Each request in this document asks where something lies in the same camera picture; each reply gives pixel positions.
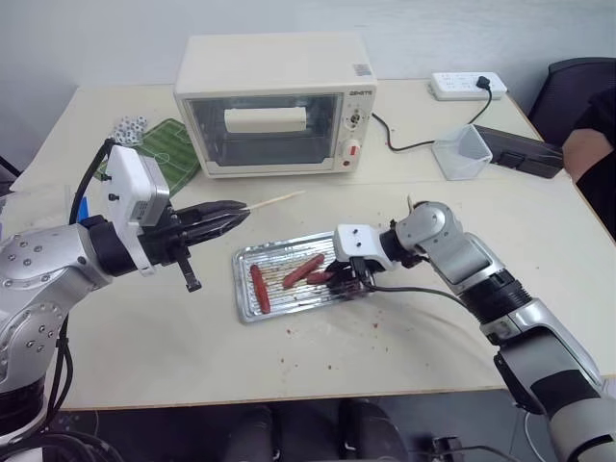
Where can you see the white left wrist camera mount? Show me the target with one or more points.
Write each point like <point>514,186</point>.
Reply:
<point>127,183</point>

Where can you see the clear square plastic cup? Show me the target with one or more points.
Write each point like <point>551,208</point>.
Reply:
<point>462,151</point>

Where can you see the wooden skewer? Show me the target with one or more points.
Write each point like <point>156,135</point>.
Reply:
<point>276,199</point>

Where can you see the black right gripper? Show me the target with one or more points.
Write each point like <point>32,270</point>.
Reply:
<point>358,279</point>

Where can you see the cream toaster oven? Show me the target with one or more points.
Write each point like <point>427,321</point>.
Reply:
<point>269,86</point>

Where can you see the blue plastic piece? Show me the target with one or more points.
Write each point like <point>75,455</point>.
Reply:
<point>84,210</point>

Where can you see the green soccer field tray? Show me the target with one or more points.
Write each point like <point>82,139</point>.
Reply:
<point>168,149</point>

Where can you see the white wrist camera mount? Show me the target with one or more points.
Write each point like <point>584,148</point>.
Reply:
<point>127,183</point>
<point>356,240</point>

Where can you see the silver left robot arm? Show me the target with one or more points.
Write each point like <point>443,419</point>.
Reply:
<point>43,269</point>

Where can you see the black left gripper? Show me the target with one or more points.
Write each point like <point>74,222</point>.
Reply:
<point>166,238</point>

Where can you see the long red sausage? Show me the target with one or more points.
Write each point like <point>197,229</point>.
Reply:
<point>260,290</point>
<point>302,270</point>

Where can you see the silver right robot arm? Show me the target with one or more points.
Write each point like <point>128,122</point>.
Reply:
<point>486,274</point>

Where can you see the silver metal baking tray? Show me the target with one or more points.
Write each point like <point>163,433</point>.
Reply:
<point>289,298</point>

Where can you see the black office chair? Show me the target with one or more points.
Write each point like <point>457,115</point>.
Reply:
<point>563,91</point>

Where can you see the short red sausage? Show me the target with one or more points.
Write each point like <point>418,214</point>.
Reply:
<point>317,277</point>

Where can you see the white power strip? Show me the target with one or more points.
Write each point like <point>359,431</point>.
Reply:
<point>454,85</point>

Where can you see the black flat box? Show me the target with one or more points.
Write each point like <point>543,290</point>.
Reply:
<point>524,151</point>

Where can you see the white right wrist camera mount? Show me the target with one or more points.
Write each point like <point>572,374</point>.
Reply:
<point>356,240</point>

